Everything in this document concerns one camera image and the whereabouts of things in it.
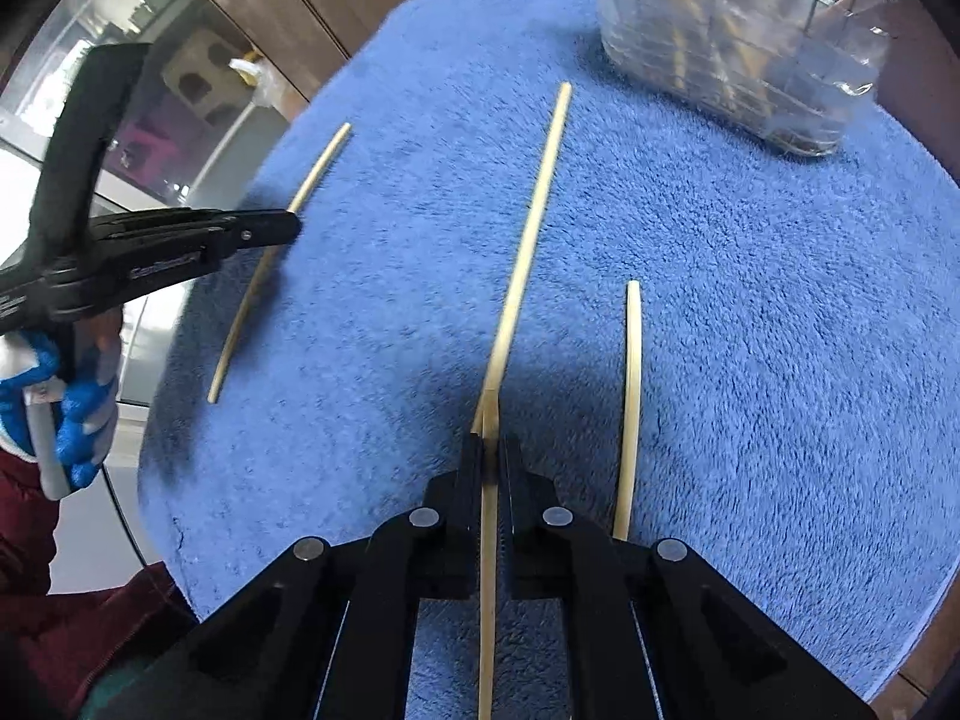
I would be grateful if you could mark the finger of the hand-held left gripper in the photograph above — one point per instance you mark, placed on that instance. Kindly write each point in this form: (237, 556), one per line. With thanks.
(225, 229)

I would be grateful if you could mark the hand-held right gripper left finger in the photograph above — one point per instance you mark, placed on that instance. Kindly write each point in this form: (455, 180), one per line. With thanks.
(465, 495)

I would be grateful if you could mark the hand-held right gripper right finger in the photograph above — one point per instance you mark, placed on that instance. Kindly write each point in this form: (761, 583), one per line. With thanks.
(517, 495)

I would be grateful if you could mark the pale wooden chopstick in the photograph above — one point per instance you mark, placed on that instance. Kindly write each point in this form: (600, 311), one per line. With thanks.
(487, 652)
(634, 360)
(246, 315)
(525, 240)

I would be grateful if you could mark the person's left forearm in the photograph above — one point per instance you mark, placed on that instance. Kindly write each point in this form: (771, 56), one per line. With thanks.
(45, 615)

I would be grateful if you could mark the person's left hand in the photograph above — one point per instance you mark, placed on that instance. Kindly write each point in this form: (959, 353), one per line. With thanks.
(82, 405)

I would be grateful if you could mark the white plastic bag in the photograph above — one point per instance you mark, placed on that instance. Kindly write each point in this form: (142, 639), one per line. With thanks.
(255, 75)

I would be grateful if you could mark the beige plastic stool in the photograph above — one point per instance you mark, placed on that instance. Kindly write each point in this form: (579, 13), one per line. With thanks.
(199, 67)

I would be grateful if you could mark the sliding glass door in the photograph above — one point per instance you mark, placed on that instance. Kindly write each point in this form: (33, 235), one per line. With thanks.
(112, 7)

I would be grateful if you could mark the blue towel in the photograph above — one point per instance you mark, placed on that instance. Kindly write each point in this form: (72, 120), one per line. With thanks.
(750, 390)

